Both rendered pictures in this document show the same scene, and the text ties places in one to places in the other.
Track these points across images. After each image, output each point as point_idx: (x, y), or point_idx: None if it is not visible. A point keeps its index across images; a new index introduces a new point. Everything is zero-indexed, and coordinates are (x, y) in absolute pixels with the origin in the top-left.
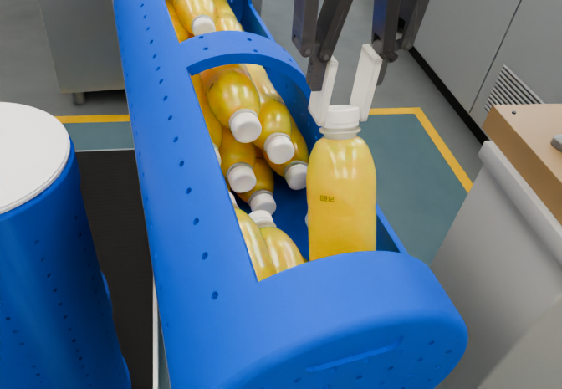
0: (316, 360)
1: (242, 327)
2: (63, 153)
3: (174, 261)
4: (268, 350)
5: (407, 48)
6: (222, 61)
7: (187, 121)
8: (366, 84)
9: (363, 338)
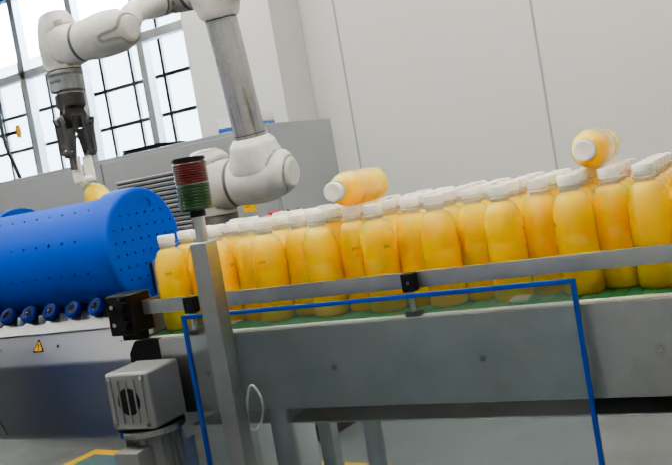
0: (129, 206)
1: (103, 203)
2: None
3: (62, 228)
4: (114, 198)
5: (96, 151)
6: (13, 213)
7: (24, 216)
8: (90, 166)
9: (137, 194)
